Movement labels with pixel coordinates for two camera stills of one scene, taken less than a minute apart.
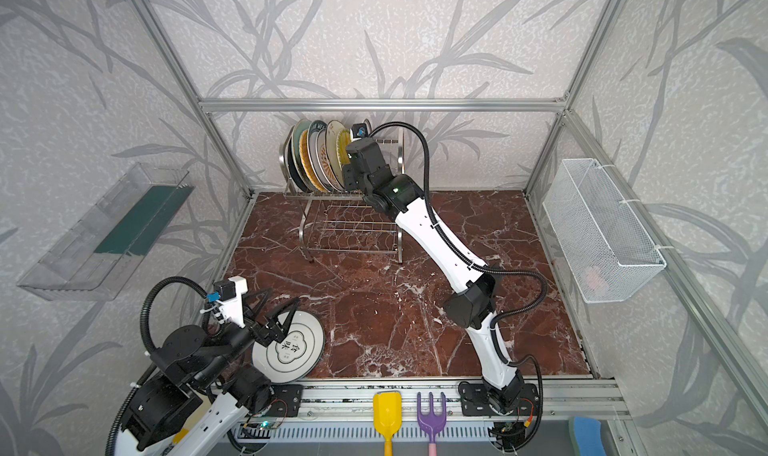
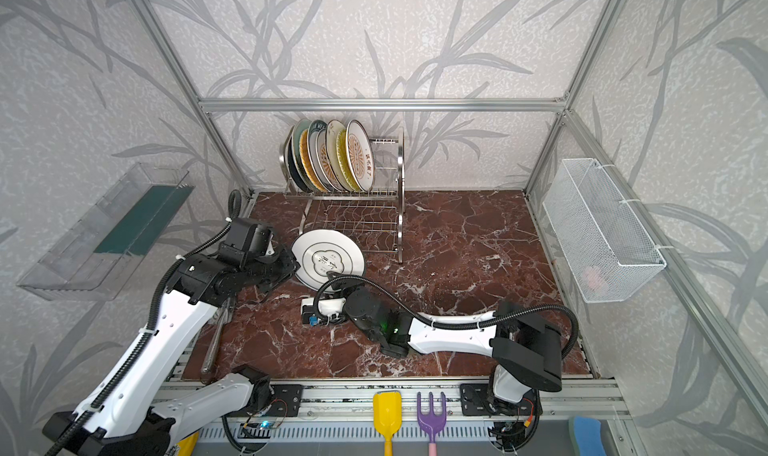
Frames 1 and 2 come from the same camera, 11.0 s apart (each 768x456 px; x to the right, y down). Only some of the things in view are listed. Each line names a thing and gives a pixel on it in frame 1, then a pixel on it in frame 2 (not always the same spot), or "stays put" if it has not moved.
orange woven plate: [306, 163] stays put
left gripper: [253, 322] → [278, 264]
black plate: [291, 170] stays put
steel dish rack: [343, 223] stays put
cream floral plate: [333, 128] stays put
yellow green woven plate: [345, 137] stays put
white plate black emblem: [297, 355] → [322, 251]
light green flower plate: [299, 127] stays put
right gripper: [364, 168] → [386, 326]
